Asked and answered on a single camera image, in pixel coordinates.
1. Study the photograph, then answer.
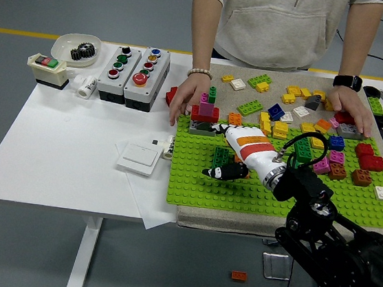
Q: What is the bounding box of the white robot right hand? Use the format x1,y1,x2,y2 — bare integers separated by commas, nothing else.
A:
201,120,291,189

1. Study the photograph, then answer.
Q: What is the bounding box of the person's right hand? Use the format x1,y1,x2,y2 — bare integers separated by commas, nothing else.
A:
166,70,214,131

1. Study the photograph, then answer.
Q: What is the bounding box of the person's left hand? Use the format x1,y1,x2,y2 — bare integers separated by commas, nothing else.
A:
320,83,378,139

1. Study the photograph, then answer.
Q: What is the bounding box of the dark green long brick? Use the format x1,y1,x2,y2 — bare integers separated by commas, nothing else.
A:
211,146,237,172
289,134,316,164

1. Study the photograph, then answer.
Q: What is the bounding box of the magenta square brick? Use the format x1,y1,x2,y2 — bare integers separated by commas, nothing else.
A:
312,156,332,176

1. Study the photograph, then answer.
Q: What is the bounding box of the green baseplate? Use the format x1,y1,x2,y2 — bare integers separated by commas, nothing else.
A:
165,113,383,229

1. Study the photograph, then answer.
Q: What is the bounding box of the red cross-shaped brick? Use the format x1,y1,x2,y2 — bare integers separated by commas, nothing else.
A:
164,85,180,109

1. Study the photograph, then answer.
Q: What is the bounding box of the red curved brick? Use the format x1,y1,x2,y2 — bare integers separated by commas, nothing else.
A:
333,110,358,127

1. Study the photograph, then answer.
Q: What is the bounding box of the orange long brick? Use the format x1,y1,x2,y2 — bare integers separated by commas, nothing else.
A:
227,112,244,127
230,151,253,179
230,270,248,283

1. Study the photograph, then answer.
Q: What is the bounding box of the red tower brick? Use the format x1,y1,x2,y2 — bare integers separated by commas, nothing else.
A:
189,103,221,125

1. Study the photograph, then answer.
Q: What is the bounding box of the pink tower brick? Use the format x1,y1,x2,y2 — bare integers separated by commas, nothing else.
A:
197,92,216,118

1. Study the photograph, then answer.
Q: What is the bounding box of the small green tower brick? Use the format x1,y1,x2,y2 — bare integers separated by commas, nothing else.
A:
206,85,218,105

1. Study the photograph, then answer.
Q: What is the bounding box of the lime green long brick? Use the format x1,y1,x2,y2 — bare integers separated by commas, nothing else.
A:
272,138,296,157
235,98,265,119
245,72,273,91

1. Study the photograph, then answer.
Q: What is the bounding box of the grey long brick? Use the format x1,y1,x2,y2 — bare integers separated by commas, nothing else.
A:
335,122,366,142

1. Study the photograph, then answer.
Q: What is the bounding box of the orange square brick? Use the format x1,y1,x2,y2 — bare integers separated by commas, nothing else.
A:
314,118,333,134

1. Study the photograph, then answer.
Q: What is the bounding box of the dark grey slope brick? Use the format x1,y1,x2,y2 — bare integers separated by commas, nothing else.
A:
303,94,323,112

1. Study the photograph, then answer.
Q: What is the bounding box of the grey tower base brick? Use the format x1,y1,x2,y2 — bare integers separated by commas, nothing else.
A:
188,118,217,138

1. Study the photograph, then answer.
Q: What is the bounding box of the dark blue brick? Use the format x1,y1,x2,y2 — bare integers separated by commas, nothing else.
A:
265,102,288,123

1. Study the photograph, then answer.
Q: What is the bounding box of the blue square brick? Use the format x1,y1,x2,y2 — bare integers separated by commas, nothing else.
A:
326,134,347,152

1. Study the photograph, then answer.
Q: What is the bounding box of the red building brick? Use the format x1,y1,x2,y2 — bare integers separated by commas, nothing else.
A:
353,142,376,160
357,153,383,173

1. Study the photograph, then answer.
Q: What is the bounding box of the pink square brick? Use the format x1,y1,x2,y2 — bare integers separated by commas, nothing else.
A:
327,149,347,165

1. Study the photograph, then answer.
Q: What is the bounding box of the brown square brick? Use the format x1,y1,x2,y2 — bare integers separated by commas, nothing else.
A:
349,167,374,188
327,161,348,182

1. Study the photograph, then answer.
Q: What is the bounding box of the black wristwatch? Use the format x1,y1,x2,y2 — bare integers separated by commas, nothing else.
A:
331,72,364,94

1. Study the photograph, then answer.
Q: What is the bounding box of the grey emergency stop button box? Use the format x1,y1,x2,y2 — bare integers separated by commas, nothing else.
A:
121,44,173,115

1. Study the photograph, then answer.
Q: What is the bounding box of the white printed cylinder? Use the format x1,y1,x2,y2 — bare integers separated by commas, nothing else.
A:
161,134,176,161

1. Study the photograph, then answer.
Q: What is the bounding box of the grey-brown mat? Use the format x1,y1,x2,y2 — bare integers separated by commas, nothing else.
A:
171,61,383,255

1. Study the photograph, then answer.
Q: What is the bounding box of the grey four-button box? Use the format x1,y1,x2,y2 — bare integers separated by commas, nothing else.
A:
94,43,143,107

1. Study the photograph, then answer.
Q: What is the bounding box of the white pipe fitting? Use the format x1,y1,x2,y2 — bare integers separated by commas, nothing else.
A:
69,72,99,100

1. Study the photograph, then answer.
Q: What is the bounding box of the person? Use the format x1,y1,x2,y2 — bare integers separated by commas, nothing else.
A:
178,0,383,82

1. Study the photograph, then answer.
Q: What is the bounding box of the black metal gear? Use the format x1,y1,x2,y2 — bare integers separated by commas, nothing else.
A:
69,41,98,64

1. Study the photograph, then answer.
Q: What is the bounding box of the white paper sheet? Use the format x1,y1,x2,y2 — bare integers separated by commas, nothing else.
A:
105,137,186,234

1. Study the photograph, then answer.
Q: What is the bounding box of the metal floor socket plate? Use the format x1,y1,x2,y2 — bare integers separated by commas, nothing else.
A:
259,251,294,282

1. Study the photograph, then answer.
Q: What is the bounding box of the white plastic tray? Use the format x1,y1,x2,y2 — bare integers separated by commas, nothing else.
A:
49,30,103,71

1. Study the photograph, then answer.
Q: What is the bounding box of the bead bracelet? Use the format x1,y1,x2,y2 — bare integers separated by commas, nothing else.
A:
186,66,214,81

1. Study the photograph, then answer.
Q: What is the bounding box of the white wall switch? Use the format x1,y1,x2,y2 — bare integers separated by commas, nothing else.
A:
115,141,163,178

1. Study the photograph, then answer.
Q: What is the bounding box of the cream red-green switch box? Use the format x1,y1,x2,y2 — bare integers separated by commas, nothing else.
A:
24,52,73,92

